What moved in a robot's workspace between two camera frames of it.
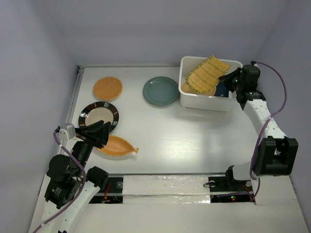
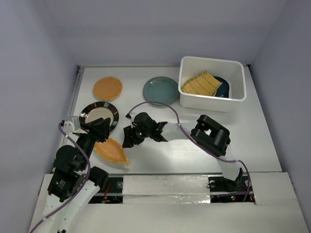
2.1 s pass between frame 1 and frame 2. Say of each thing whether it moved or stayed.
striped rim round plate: stayed
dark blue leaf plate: stayed
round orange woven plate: stayed
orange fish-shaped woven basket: moved
